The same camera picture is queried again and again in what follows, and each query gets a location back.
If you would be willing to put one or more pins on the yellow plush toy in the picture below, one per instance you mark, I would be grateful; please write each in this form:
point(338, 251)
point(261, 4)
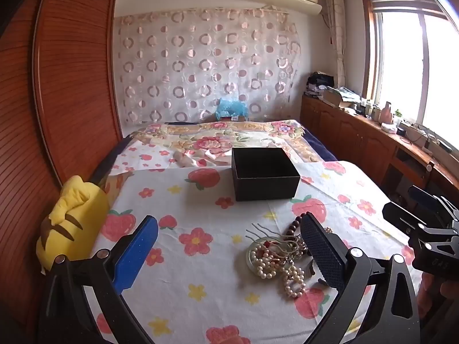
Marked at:
point(77, 215)

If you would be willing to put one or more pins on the floral blanket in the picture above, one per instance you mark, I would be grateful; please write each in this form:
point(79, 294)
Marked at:
point(208, 138)

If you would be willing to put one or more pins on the blue plastic bag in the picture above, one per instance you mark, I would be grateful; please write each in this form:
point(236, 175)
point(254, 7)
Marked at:
point(231, 107)

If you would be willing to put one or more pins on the pink bottle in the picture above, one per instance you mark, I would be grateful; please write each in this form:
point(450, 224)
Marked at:
point(387, 114)

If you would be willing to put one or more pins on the black jewelry box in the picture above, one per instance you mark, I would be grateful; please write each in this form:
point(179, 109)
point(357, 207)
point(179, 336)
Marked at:
point(263, 175)

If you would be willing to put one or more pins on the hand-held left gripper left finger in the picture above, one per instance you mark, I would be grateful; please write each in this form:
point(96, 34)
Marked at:
point(138, 252)

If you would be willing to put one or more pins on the person's right hand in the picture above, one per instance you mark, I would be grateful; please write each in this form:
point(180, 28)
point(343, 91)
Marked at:
point(432, 290)

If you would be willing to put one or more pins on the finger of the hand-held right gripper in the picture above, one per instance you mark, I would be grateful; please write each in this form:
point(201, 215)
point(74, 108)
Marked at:
point(425, 196)
point(401, 215)

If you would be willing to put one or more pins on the navy blue mattress cover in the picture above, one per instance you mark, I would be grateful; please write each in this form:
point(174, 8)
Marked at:
point(321, 147)

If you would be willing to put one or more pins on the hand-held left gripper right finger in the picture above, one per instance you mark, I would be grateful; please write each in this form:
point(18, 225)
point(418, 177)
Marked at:
point(322, 252)

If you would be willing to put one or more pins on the silver metal hair comb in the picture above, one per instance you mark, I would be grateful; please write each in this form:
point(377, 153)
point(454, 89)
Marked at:
point(263, 234)

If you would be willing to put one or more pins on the sheer window curtain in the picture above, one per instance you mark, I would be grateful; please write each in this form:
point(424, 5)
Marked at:
point(335, 36)

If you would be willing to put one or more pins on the dark bag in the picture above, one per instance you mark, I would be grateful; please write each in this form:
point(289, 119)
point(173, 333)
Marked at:
point(319, 80)

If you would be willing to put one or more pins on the wooden cabinet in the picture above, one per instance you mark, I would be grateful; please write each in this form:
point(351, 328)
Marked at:
point(344, 132)

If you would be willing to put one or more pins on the circle patterned wall curtain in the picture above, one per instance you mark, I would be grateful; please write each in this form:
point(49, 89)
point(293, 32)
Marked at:
point(204, 64)

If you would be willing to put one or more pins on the strawberry print bed sheet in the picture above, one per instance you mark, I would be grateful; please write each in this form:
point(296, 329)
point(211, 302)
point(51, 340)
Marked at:
point(208, 251)

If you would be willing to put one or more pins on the small cardboard box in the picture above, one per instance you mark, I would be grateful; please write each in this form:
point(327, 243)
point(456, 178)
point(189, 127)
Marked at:
point(235, 118)

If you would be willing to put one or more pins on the white tissue pack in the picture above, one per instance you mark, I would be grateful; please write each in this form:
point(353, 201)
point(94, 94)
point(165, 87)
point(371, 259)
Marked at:
point(389, 128)

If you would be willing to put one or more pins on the white power strip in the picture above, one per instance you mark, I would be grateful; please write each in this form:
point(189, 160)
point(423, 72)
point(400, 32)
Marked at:
point(419, 134)

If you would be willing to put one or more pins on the wooden framed window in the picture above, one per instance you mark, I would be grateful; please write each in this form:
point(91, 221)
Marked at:
point(412, 68)

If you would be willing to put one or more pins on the pale green bangle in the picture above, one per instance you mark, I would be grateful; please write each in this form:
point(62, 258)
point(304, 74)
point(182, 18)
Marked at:
point(251, 258)

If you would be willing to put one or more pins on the green capped bottle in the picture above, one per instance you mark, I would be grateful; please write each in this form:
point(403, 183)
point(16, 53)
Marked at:
point(397, 116)

